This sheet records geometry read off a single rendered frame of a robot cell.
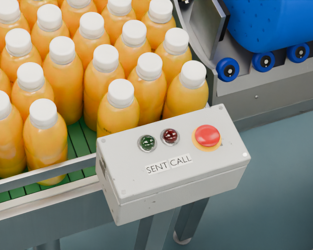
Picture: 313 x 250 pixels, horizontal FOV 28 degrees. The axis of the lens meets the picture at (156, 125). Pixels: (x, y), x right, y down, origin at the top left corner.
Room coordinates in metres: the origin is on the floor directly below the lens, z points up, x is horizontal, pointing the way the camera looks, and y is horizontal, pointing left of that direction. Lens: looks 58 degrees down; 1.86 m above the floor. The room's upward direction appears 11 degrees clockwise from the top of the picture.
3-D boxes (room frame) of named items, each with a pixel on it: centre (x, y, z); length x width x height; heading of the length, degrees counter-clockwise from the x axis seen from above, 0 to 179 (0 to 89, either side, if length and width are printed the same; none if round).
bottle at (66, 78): (0.60, 0.17, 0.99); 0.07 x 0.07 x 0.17
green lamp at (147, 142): (0.45, 0.01, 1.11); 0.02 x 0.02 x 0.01
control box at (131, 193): (0.45, -0.03, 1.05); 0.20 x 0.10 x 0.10; 121
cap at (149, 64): (0.60, 0.03, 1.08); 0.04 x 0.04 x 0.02
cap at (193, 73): (0.60, -0.04, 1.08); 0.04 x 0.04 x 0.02
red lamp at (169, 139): (0.46, -0.02, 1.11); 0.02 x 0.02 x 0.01
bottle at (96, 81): (0.60, 0.10, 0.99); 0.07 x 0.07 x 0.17
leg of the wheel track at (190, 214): (0.78, -0.15, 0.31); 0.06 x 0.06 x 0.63; 31
